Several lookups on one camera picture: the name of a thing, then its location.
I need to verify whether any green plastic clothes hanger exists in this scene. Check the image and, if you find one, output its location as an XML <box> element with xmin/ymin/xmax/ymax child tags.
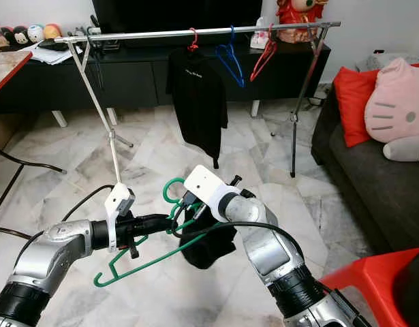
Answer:
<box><xmin>93</xmin><ymin>177</ymin><xmax>213</xmax><ymax>288</ymax></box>

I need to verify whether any black garment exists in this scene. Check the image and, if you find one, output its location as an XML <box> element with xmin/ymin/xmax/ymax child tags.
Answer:
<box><xmin>179</xmin><ymin>204</ymin><xmax>238</xmax><ymax>270</ymax></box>

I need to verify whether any red plastic clothes hanger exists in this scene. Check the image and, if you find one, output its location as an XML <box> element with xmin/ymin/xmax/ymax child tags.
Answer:
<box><xmin>185</xmin><ymin>27</ymin><xmax>202</xmax><ymax>53</ymax></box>
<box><xmin>250</xmin><ymin>26</ymin><xmax>278</xmax><ymax>82</ymax></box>

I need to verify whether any blue plastic clothes hanger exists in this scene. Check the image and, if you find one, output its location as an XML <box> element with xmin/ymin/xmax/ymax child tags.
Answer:
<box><xmin>214</xmin><ymin>25</ymin><xmax>246</xmax><ymax>89</ymax></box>

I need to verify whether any black printed t-shirt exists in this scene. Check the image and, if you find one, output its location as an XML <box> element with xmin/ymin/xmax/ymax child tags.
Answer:
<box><xmin>165</xmin><ymin>48</ymin><xmax>229</xmax><ymax>170</ymax></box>

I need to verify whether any black low tv cabinet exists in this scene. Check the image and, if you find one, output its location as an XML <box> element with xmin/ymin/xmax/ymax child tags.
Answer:
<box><xmin>0</xmin><ymin>37</ymin><xmax>332</xmax><ymax>130</ymax></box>

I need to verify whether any dark brown fabric sofa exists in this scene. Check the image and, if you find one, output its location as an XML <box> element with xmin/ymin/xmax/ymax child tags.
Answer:
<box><xmin>310</xmin><ymin>61</ymin><xmax>419</xmax><ymax>256</ymax></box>

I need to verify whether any silver metal clothes rack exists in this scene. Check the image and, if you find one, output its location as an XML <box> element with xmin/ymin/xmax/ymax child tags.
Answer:
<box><xmin>56</xmin><ymin>20</ymin><xmax>341</xmax><ymax>185</ymax></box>

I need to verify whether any white tissue box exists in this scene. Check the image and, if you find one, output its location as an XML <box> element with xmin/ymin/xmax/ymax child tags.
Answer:
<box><xmin>249</xmin><ymin>29</ymin><xmax>268</xmax><ymax>50</ymax></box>

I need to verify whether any white paper stack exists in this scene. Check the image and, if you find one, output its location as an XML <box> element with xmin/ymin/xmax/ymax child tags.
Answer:
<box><xmin>32</xmin><ymin>44</ymin><xmax>77</xmax><ymax>65</ymax></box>

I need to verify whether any red plastic stool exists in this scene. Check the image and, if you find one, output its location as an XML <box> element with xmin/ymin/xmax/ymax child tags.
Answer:
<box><xmin>318</xmin><ymin>247</ymin><xmax>419</xmax><ymax>327</ymax></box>

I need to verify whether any black flat screen television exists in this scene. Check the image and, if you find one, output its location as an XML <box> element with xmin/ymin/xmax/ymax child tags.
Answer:
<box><xmin>93</xmin><ymin>0</ymin><xmax>264</xmax><ymax>33</ymax></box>

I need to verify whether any black remote control caddy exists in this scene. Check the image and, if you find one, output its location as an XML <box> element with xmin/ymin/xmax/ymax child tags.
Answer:
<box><xmin>63</xmin><ymin>26</ymin><xmax>101</xmax><ymax>43</ymax></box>

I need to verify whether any marble top folding table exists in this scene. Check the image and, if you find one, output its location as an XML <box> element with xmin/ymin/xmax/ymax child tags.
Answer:
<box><xmin>0</xmin><ymin>50</ymin><xmax>68</xmax><ymax>240</ymax></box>

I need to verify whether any orange round toy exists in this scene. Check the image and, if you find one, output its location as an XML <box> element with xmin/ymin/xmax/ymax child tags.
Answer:
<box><xmin>44</xmin><ymin>23</ymin><xmax>63</xmax><ymax>40</ymax></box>

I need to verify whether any white round toy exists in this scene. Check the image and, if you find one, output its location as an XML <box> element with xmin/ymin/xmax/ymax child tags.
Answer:
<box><xmin>29</xmin><ymin>25</ymin><xmax>46</xmax><ymax>43</ymax></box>

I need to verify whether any red laughing buddha figurine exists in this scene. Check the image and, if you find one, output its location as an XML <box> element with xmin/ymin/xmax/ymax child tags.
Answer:
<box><xmin>276</xmin><ymin>0</ymin><xmax>329</xmax><ymax>43</ymax></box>

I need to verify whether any black round toy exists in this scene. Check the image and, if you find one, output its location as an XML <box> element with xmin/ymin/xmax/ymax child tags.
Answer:
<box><xmin>12</xmin><ymin>27</ymin><xmax>31</xmax><ymax>48</ymax></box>

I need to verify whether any grey totoro plush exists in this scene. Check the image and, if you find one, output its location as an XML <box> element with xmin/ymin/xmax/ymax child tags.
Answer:
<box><xmin>383</xmin><ymin>135</ymin><xmax>419</xmax><ymax>164</ymax></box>

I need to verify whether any pink cat face cushion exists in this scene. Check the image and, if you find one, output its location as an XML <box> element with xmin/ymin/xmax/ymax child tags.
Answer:
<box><xmin>364</xmin><ymin>57</ymin><xmax>419</xmax><ymax>145</ymax></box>

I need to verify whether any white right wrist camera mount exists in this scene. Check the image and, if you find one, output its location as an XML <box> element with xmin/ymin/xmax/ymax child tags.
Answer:
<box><xmin>183</xmin><ymin>164</ymin><xmax>234</xmax><ymax>215</ymax></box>

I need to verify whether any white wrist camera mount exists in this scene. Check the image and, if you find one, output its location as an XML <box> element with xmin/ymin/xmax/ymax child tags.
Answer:
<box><xmin>104</xmin><ymin>183</ymin><xmax>136</xmax><ymax>254</ymax></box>
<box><xmin>183</xmin><ymin>164</ymin><xmax>234</xmax><ymax>215</ymax></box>

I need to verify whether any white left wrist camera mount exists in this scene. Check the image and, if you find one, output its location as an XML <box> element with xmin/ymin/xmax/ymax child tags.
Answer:
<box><xmin>104</xmin><ymin>183</ymin><xmax>136</xmax><ymax>254</ymax></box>

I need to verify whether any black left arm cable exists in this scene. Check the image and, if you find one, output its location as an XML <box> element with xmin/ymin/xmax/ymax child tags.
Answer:
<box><xmin>63</xmin><ymin>184</ymin><xmax>116</xmax><ymax>222</ymax></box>

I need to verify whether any black wire clothes hanger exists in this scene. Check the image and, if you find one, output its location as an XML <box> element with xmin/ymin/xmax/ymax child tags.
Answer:
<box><xmin>90</xmin><ymin>40</ymin><xmax>109</xmax><ymax>93</ymax></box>

